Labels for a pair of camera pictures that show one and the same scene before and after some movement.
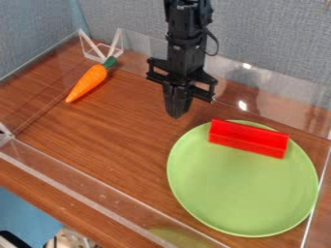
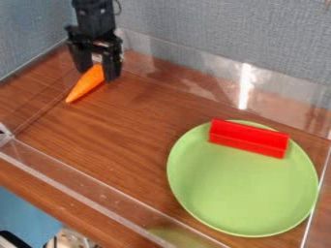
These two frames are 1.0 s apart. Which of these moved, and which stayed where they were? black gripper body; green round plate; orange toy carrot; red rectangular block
Moved: black gripper body
Stayed: orange toy carrot; green round plate; red rectangular block
